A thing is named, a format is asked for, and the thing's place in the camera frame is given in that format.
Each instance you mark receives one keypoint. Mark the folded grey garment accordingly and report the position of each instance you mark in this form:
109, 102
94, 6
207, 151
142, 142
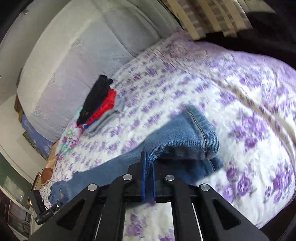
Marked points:
107, 117

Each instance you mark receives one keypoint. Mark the blue patterned pillow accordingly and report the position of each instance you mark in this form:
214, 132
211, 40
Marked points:
36, 140

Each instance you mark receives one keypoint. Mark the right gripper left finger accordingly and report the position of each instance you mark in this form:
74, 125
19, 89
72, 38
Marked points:
97, 212

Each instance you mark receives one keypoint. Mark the folded turquoise floral quilt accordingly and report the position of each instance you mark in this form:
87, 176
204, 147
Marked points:
70, 137

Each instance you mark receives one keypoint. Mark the blue denim jeans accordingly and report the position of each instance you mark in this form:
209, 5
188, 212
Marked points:
187, 144

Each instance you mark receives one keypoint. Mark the lavender lace headboard cover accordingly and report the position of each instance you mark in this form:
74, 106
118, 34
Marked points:
84, 40

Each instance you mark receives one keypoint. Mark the folded blue garment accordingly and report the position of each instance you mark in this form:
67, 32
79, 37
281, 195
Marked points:
85, 126

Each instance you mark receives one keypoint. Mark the purple floral bedspread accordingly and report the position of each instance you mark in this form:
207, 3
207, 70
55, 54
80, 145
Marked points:
249, 100

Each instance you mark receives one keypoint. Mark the checkered curtain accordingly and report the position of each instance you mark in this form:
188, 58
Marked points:
202, 17

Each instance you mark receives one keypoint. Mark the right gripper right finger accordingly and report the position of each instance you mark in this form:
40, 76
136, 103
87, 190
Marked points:
199, 212

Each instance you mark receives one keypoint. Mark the folded black garment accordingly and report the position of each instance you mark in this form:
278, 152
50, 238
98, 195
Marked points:
95, 98

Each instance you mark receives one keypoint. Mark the brown patchwork pillow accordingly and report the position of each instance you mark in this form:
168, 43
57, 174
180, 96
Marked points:
47, 172

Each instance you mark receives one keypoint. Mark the folded red garment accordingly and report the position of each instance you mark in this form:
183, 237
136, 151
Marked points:
106, 105

